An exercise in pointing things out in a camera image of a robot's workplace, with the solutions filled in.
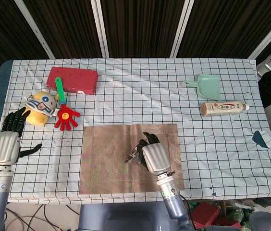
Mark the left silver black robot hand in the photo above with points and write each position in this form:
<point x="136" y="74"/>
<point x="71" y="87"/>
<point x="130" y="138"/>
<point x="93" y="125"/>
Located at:
<point x="5" y="148"/>

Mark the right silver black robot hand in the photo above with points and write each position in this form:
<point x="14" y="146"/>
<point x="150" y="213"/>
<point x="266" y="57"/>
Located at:
<point x="156" y="157"/>

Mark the brown woven placemat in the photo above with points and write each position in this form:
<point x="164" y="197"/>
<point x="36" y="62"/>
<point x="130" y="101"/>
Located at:
<point x="106" y="163"/>

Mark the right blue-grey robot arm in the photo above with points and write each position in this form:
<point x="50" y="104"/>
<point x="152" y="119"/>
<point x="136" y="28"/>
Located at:
<point x="174" y="204"/>

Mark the yellow plush toy striped cap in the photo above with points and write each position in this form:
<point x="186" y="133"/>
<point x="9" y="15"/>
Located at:
<point x="39" y="118"/>

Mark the blue-grey robot torso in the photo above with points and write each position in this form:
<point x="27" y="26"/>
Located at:
<point x="126" y="216"/>

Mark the white black grid tablecloth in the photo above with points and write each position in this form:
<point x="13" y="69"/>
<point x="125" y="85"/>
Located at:
<point x="222" y="168"/>

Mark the plain red brick block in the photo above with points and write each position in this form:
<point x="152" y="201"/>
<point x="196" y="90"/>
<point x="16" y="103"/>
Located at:
<point x="205" y="213"/>
<point x="226" y="221"/>

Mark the beige drink bottle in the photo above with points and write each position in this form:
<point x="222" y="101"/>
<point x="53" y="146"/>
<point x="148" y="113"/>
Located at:
<point x="222" y="108"/>

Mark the mint green plastic dustpan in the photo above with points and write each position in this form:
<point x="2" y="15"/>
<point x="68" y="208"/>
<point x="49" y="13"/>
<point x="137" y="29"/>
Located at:
<point x="208" y="86"/>

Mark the red brick block with sticker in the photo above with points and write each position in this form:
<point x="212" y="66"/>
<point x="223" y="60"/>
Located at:
<point x="77" y="79"/>

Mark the green patterned cloth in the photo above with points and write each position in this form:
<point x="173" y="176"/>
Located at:
<point x="244" y="216"/>

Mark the white partition frame post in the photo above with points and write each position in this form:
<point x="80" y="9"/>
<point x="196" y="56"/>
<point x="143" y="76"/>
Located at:
<point x="100" y="29"/>
<point x="34" y="29"/>
<point x="182" y="29"/>
<point x="270" y="40"/>

